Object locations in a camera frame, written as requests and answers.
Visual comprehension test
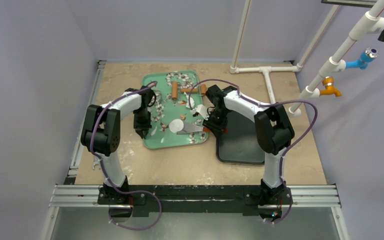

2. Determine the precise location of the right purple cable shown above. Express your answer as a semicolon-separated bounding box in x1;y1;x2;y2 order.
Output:
187;78;319;225

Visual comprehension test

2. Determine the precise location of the purple cable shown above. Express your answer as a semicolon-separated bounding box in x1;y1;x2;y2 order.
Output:
187;78;319;225
89;81;164;231

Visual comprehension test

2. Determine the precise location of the green floral tray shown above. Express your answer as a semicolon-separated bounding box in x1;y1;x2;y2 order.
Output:
142;70;208;149

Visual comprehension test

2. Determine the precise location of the metal scraper wooden handle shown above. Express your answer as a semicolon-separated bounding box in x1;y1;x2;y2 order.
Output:
176;121;211;135

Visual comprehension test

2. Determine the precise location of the white dough scrap lump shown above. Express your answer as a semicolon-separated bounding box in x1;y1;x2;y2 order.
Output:
186;96;195;110

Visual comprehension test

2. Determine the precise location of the white pvc pipe frame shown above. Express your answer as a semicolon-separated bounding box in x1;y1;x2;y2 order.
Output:
228;0;384;102

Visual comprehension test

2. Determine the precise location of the wooden rolling pin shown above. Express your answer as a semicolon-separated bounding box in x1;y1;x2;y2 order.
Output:
171;81;208;100

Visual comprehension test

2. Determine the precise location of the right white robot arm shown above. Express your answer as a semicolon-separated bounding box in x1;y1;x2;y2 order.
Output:
203;85;295;205

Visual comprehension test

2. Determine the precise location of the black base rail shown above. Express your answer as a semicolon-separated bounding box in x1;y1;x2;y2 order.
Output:
97;184;293;221

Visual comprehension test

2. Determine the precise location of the small white dough strip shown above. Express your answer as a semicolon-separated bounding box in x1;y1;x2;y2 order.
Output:
150;126;158;136

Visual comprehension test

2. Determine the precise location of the black baking tray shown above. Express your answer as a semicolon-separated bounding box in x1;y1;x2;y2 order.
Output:
215;111;265;166

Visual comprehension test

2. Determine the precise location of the aluminium frame rail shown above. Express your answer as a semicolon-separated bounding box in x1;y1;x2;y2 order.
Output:
39;60;107;240

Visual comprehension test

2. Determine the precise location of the orange faucet tap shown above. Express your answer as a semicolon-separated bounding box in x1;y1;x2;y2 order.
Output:
320;76;342;98

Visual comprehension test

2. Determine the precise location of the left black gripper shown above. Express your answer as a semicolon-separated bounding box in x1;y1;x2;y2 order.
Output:
133;108;152;139

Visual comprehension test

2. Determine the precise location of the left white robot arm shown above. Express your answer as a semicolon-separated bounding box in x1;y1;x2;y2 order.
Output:
80;81;157;205

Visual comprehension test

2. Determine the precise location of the blue faucet tap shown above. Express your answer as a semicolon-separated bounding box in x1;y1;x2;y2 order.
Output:
345;47;379;70

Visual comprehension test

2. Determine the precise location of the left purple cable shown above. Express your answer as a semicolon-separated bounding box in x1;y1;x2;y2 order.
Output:
89;81;164;231

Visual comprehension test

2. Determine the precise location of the silver open-end wrench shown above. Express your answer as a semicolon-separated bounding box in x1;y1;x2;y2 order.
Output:
92;159;100;170

